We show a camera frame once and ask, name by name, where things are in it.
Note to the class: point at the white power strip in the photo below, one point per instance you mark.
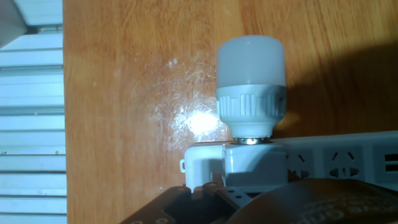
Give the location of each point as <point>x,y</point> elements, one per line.
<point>342,143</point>

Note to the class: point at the brown wooden board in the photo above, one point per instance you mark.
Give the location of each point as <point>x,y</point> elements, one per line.
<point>124,93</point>

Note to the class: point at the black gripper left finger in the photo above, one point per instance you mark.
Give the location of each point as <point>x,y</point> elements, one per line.
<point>149,208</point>

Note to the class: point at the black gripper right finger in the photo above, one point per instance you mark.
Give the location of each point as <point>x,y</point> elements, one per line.
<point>293,175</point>

